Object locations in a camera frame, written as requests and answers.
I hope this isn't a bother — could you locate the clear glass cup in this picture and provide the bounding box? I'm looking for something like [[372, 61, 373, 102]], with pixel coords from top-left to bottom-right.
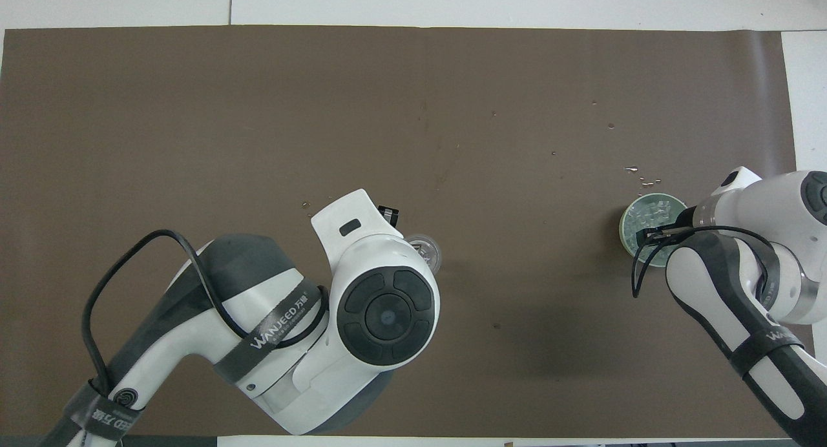
[[406, 233, 445, 273]]

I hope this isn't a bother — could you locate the green bowl with ice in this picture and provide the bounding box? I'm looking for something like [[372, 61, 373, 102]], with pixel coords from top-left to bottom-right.
[[618, 192, 689, 269]]

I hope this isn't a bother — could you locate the black cable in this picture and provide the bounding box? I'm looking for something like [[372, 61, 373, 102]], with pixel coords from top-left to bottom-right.
[[81, 229, 330, 397], [631, 225, 780, 299]]

